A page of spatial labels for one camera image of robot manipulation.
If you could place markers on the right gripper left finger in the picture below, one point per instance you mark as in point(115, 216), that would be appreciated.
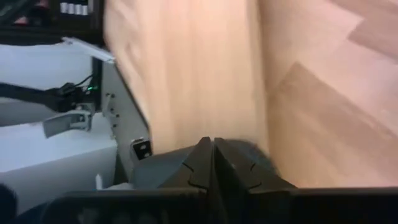
point(189, 168)

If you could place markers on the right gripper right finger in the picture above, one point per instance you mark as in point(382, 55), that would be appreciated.
point(236, 171)

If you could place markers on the grey metal side plate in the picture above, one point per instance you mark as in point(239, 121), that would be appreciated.
point(124, 118)

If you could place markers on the silver metal clamp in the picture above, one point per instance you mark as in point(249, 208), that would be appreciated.
point(66, 123)

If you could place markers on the dark rack with white bottles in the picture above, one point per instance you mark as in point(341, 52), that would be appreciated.
point(74, 9)

